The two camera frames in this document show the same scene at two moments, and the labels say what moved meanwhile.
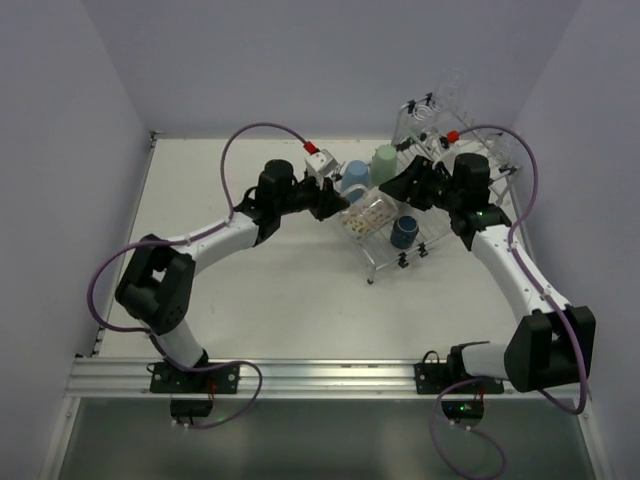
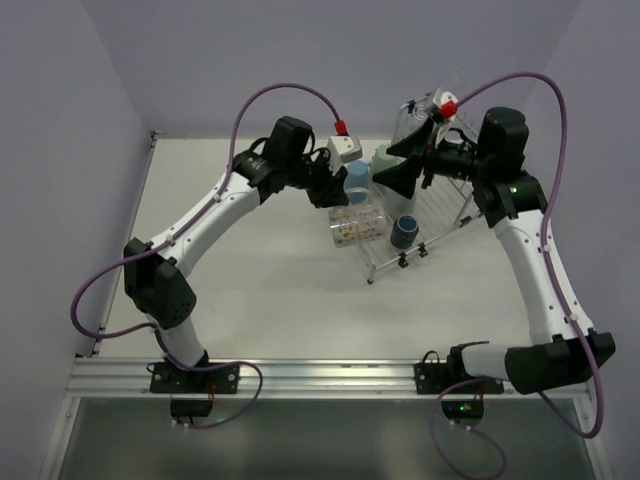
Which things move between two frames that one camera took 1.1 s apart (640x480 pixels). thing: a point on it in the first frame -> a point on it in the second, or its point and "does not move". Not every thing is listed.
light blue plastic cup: x=356 y=172 does not move
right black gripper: x=417 y=182 -> x=426 y=159
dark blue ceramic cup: x=403 y=231 does not move
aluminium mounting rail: x=129 y=378 does not move
